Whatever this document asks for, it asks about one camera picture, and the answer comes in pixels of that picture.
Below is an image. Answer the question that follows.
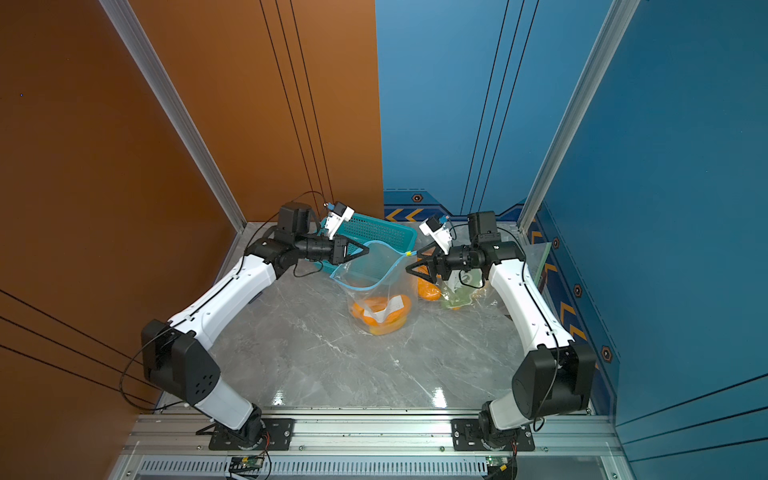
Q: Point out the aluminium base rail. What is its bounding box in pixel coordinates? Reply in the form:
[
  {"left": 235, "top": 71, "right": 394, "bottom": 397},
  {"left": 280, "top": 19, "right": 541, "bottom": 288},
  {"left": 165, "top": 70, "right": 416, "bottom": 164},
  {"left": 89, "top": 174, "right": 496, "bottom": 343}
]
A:
[{"left": 109, "top": 408, "right": 633, "bottom": 479}]

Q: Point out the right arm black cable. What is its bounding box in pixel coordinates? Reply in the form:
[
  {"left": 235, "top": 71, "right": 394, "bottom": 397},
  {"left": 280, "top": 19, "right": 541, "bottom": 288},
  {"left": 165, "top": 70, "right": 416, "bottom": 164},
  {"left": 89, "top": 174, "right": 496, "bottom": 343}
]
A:
[{"left": 449, "top": 221, "right": 565, "bottom": 433}]

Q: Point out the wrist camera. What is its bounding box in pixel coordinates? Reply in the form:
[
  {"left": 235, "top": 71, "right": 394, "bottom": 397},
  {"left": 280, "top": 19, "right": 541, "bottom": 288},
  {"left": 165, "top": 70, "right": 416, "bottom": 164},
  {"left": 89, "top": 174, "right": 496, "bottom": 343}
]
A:
[
  {"left": 274, "top": 202, "right": 314, "bottom": 243},
  {"left": 467, "top": 211, "right": 501, "bottom": 246}
]

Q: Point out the clear green-zip bag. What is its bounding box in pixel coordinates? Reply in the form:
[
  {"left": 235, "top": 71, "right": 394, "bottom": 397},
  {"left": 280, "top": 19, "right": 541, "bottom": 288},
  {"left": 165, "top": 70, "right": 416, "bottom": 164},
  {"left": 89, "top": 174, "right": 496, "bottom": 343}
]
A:
[{"left": 438, "top": 242, "right": 551, "bottom": 310}]

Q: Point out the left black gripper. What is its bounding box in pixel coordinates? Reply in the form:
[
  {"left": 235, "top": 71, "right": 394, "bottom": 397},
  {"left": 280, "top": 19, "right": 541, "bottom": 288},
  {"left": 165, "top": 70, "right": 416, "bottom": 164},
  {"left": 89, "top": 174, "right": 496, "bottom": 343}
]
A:
[{"left": 294, "top": 235, "right": 369, "bottom": 267}]

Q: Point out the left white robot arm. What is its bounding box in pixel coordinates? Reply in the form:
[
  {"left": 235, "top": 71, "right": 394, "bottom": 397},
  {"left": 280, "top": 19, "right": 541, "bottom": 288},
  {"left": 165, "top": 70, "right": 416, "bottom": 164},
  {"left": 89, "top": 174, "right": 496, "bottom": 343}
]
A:
[{"left": 141, "top": 234, "right": 369, "bottom": 449}]

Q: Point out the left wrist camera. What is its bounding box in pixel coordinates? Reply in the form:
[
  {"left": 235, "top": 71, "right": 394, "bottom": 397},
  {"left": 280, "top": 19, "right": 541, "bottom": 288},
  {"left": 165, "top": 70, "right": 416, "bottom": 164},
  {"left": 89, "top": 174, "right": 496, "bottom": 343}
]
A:
[{"left": 274, "top": 202, "right": 314, "bottom": 243}]

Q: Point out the clear blue-zip bag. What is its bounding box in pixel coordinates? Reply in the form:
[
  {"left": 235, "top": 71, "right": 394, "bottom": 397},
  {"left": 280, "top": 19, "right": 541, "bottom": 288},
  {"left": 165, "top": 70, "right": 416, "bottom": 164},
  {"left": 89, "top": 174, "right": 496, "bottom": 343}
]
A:
[{"left": 406, "top": 225, "right": 485, "bottom": 308}]

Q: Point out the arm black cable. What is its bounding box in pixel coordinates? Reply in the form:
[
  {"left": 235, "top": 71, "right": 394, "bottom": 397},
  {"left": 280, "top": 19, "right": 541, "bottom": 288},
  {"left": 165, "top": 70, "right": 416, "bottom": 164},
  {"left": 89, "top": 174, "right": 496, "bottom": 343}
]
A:
[
  {"left": 449, "top": 221, "right": 565, "bottom": 433},
  {"left": 118, "top": 190, "right": 328, "bottom": 412}
]

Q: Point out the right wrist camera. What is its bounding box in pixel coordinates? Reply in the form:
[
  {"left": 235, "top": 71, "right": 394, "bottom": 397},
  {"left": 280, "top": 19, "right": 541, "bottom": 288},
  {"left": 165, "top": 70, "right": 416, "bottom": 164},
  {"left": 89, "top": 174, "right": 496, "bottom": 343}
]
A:
[{"left": 467, "top": 211, "right": 501, "bottom": 246}]

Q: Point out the teal plastic basket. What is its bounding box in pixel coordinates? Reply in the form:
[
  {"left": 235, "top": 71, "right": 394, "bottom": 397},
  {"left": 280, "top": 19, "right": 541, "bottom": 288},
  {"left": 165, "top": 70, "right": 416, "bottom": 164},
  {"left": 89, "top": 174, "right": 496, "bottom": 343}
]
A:
[{"left": 337, "top": 213, "right": 418, "bottom": 252}]

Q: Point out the smooth orange basket mango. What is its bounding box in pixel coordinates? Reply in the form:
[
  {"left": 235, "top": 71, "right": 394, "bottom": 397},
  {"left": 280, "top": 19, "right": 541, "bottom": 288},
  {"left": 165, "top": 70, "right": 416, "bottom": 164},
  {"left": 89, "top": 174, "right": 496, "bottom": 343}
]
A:
[{"left": 350, "top": 295, "right": 413, "bottom": 336}]

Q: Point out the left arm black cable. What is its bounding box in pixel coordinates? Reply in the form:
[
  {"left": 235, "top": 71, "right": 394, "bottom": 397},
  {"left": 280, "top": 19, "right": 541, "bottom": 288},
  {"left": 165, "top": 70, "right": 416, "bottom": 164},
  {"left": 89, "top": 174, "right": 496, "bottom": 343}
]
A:
[{"left": 118, "top": 190, "right": 328, "bottom": 412}]

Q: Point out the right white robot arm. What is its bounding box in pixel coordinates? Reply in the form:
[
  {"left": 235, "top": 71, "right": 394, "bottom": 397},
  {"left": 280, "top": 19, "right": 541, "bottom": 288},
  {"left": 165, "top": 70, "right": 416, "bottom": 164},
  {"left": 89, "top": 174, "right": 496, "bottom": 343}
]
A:
[{"left": 405, "top": 240, "right": 597, "bottom": 449}]

